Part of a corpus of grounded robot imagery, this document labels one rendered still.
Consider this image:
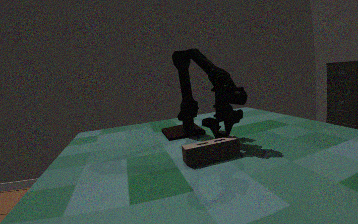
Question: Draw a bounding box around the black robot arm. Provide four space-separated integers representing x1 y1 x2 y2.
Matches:
172 48 248 133

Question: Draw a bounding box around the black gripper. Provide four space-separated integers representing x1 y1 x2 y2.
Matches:
202 103 233 139

